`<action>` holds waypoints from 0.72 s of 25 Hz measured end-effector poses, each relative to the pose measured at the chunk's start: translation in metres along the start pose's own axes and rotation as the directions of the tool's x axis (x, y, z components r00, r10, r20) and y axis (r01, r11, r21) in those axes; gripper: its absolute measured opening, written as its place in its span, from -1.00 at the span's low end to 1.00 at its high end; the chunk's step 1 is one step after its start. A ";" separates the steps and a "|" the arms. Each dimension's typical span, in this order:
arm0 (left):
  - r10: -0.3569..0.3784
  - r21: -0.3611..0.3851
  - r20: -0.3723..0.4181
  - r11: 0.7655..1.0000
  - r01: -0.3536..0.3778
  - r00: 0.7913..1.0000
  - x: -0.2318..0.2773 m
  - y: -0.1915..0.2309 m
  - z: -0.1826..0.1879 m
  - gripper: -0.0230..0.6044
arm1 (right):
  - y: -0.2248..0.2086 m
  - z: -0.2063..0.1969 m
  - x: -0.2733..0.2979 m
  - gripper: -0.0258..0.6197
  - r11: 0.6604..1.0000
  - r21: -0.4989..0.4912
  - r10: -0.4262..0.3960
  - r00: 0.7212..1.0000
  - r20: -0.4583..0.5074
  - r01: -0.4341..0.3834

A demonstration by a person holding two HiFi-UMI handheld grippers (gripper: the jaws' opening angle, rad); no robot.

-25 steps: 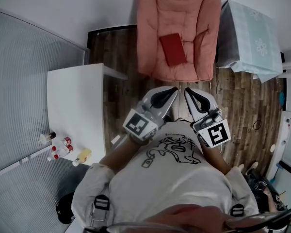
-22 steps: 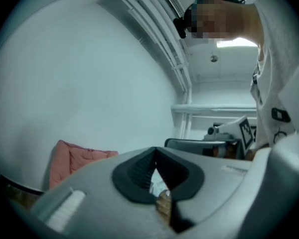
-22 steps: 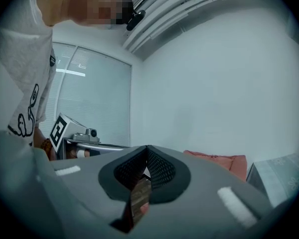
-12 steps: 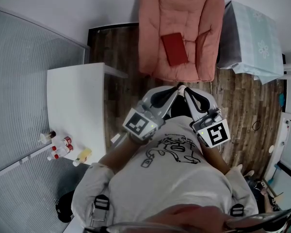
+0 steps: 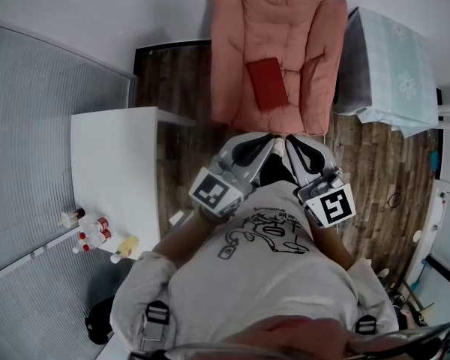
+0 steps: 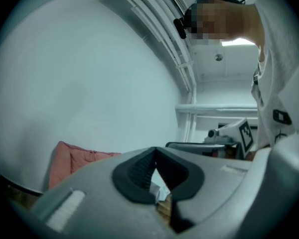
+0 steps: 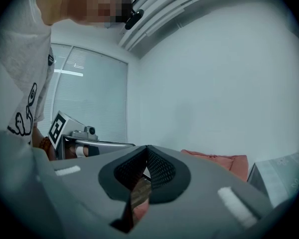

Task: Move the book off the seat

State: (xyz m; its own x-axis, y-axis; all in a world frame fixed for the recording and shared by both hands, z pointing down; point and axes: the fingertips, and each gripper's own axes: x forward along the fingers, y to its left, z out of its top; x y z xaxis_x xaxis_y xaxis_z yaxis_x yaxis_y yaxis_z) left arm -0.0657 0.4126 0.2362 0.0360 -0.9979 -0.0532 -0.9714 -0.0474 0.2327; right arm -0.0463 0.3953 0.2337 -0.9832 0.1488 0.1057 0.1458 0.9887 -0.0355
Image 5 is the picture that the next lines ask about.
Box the person's left forearm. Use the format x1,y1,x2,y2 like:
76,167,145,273
152,210,218,272

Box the clear bottle with red label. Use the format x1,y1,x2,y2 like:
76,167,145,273
73,229,113,254
78,217,110,239

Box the person's white printed t-shirt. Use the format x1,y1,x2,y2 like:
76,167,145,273
110,180,401,356

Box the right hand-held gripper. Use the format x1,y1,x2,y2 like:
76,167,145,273
284,135,357,229

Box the small dark-capped bottle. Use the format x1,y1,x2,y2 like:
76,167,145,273
59,207,87,229

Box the table with floral cloth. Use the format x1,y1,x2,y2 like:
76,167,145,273
333,6,440,139

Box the ribbed glass partition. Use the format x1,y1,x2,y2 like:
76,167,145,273
0,15,139,360

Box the person's white shoe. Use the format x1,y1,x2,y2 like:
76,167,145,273
271,136,288,158

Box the person's black trousers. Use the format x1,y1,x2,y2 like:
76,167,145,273
259,151,298,188

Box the person's head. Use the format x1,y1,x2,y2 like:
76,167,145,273
224,315,361,360

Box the black strap buckle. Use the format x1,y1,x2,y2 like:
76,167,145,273
145,301,170,324
355,314,378,335

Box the pink cushioned armchair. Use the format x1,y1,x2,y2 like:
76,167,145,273
209,0,349,137

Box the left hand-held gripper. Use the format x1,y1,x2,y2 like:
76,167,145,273
188,133,284,224

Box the person's right forearm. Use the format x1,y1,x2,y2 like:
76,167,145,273
309,219,356,272

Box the red hardcover book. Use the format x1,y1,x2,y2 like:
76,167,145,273
246,57,290,112

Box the white cabinet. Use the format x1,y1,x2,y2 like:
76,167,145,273
70,106,197,266

